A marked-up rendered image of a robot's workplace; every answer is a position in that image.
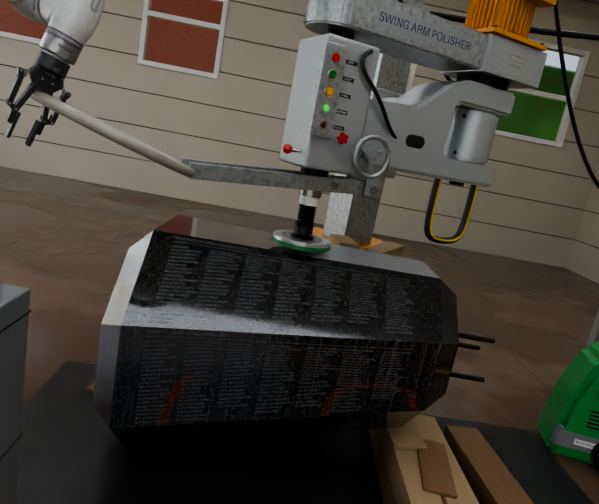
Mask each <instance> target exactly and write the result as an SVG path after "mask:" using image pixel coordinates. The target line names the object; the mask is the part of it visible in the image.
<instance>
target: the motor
mask: <svg viewBox="0 0 599 504"><path fill-rule="evenodd" d="M556 2H557V0H470V4H469V8H468V12H467V17H466V21H465V25H464V26H466V27H469V28H471V29H474V30H477V31H479V32H482V33H485V34H489V33H494V34H497V35H500V36H502V37H505V38H508V39H510V40H513V41H516V42H518V43H521V44H524V45H526V46H529V47H532V48H534V49H537V50H540V51H546V50H547V46H544V43H540V44H539V43H537V42H534V41H531V40H529V39H528V35H529V32H530V28H531V24H532V21H533V17H534V13H535V9H536V7H538V8H546V7H551V6H555V5H556Z"/></svg>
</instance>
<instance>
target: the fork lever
mask: <svg viewBox="0 0 599 504"><path fill-rule="evenodd" d="M181 163H184V164H187V165H188V166H189V167H191V168H193V169H194V170H195V175H194V176H193V177H187V176H186V177H187V178H188V179H196V180H206V181H217V182H227V183H238V184H248V185H259V186H269V187H280V188H291V189H301V190H312V191H322V192H333V193H343V194H354V195H364V192H365V187H366V181H362V178H355V177H346V176H337V175H328V177H321V176H311V175H302V173H301V172H300V171H293V170H284V169H275V168H266V167H258V166H249V165H240V164H231V163H222V162H213V161H205V160H196V159H187V158H182V160H181ZM377 191H378V188H377V187H376V186H372V187H370V191H369V193H370V194H372V195H375V194H377Z"/></svg>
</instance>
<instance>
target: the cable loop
mask: <svg viewBox="0 0 599 504"><path fill-rule="evenodd" d="M441 182H442V179H437V178H435V179H434V183H433V187H432V191H431V195H430V199H429V203H428V207H427V212H426V217H425V224H424V232H425V235H426V237H427V238H428V239H429V240H430V241H432V242H434V243H439V244H451V243H455V242H457V241H458V240H459V239H460V238H461V237H462V236H463V234H464V232H465V230H466V227H467V225H468V222H469V219H470V215H471V212H472V208H473V204H474V200H475V197H476V193H477V189H478V186H477V185H471V186H470V190H469V194H468V197H467V201H466V205H465V209H464V212H463V216H462V219H461V222H460V225H459V228H458V230H457V232H456V233H455V234H454V235H453V236H451V237H440V236H436V235H434V234H433V233H432V221H433V215H434V211H435V206H436V202H437V198H438V194H439V190H440V186H441Z"/></svg>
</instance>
